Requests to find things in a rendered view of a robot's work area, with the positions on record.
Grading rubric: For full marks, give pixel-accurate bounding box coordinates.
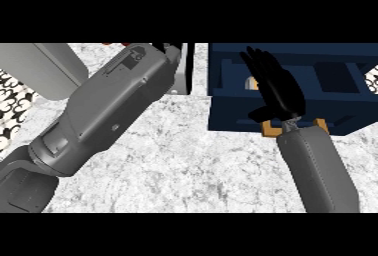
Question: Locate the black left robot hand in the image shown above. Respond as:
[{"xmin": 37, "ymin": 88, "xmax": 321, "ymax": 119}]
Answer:
[{"xmin": 151, "ymin": 43, "xmax": 183, "ymax": 65}]

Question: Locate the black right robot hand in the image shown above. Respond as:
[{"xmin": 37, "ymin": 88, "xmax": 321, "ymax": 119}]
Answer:
[{"xmin": 238, "ymin": 45, "xmax": 307, "ymax": 123}]

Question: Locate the navy blue drawer front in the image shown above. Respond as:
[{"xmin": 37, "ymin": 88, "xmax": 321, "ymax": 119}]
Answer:
[{"xmin": 207, "ymin": 95, "xmax": 366, "ymax": 136}]

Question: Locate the pale orange can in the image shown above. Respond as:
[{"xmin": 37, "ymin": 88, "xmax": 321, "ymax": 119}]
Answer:
[{"xmin": 244, "ymin": 75, "xmax": 260, "ymax": 91}]

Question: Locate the orange drawer handle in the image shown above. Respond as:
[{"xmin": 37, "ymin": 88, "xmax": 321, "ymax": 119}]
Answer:
[{"xmin": 260, "ymin": 117, "xmax": 331, "ymax": 138}]

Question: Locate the grey and black panel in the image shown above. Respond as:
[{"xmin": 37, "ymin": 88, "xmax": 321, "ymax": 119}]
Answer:
[{"xmin": 169, "ymin": 43, "xmax": 197, "ymax": 96}]

